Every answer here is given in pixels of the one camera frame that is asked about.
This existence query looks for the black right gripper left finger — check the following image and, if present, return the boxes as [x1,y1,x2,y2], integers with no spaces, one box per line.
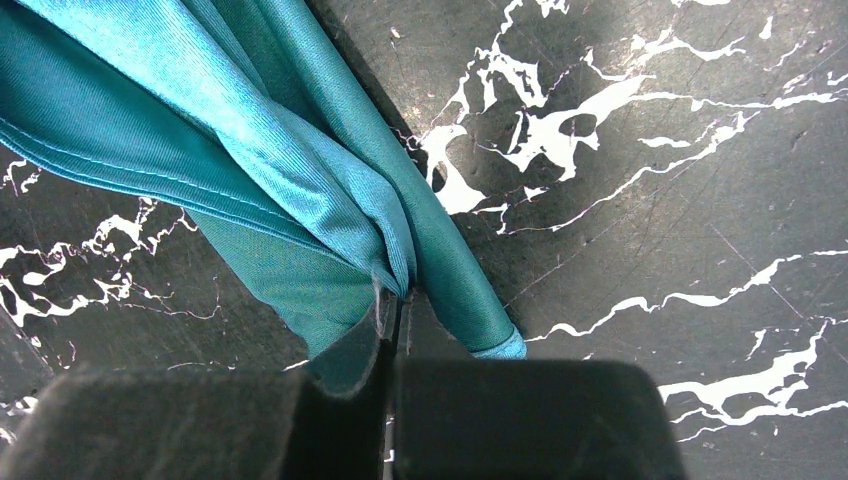
[1,295,398,479]

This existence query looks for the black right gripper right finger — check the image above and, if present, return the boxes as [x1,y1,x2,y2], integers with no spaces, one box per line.
[392,293,686,479]

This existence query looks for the teal cloth napkin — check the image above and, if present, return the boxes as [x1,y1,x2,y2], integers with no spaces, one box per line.
[1,1,526,360]

